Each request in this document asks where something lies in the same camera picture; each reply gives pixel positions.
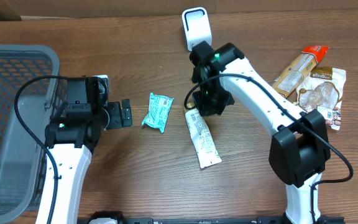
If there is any orange pasta packet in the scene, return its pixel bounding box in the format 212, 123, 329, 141
272, 45, 329, 98

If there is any white barcode scanner stand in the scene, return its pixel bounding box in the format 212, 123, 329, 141
181, 7, 213, 52

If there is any teal snack packet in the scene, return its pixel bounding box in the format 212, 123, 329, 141
142, 92, 174, 134

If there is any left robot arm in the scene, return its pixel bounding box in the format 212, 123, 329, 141
36, 75, 132, 223

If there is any grey plastic shopping basket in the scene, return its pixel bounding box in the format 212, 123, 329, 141
0, 45, 66, 223

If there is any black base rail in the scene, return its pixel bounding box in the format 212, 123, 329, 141
85, 211, 346, 224

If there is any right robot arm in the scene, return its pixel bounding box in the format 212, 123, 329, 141
188, 41, 331, 223

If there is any white tube with gold cap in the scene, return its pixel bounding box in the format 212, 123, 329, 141
185, 108, 222, 169

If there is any beige Pantree snack bag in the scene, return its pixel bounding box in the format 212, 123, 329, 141
295, 67, 346, 131

